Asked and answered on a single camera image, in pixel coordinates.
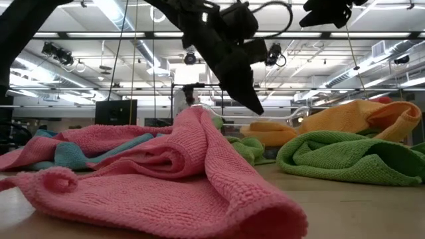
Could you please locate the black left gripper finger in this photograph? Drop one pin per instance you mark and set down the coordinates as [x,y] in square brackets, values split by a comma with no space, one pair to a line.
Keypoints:
[239,83]

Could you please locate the orange microfiber towel with label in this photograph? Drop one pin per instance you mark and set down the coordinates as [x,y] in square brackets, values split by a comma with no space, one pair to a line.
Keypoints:
[269,132]

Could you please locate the pink microfiber towel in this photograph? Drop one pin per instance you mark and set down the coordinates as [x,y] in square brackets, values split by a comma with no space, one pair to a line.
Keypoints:
[99,136]
[166,192]

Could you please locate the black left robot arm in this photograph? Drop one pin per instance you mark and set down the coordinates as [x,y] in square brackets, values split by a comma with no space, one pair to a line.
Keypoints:
[20,26]

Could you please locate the small green microfiber towel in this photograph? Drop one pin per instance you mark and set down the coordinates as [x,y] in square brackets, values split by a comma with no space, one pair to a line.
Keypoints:
[249,149]

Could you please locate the large green microfiber towel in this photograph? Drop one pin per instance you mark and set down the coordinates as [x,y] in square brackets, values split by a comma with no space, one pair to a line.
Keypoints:
[332,156]

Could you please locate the blue microfiber towel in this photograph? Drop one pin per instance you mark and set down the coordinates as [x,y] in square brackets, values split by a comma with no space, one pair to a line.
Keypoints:
[69,156]

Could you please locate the clear plastic bin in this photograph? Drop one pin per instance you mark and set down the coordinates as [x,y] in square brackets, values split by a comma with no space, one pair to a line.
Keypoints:
[265,117]

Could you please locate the person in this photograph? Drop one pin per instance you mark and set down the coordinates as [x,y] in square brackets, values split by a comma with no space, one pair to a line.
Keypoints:
[187,99]

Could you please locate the black ceiling fixture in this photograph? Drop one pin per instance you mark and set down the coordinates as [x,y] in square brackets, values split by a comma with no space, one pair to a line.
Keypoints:
[59,54]
[401,59]

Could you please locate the red rounded background object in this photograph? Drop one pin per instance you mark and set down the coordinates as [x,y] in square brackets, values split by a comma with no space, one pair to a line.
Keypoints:
[382,99]

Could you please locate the black overhead rig beam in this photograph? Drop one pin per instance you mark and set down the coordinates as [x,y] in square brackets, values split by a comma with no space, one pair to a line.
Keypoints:
[99,34]

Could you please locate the black monitor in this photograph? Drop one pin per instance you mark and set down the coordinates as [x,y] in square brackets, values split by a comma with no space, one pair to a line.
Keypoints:
[116,113]

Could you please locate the dark background equipment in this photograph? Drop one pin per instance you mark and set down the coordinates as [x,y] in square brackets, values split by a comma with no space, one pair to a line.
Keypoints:
[13,136]

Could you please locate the black overhead camera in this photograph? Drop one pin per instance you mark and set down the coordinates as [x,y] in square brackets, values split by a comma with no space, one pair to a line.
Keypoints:
[190,58]

